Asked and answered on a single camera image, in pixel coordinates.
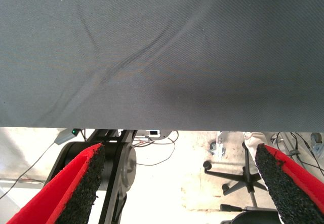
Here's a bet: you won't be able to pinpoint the white base housing with ports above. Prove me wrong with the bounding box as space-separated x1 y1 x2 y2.
136 129 173 141

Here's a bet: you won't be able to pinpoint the thin looped floor cable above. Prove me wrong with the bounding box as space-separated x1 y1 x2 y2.
133 130 180 167

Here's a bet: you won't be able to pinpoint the thin grey floor cable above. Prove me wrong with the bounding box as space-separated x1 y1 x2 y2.
0 141 57 200

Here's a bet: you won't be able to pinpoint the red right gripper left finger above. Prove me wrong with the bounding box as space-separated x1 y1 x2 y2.
6 142 106 224

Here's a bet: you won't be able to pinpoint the black office chair base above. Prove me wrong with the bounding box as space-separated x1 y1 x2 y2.
203 141 280 224

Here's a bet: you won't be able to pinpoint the thin black floor cable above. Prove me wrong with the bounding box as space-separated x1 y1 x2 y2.
275 132 324 177

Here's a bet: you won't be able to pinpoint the grey power box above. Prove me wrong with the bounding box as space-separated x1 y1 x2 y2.
55 128 82 145

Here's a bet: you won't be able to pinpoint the dark grey table cloth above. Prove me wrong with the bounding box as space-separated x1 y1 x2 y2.
0 0 324 133

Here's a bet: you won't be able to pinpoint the grey caster wheel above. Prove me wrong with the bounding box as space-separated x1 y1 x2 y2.
310 132 324 157

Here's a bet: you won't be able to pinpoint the person leg beige trousers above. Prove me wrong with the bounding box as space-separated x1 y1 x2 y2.
242 132 266 159

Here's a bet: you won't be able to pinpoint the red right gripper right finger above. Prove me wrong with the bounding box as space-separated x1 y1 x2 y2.
254 143 324 224

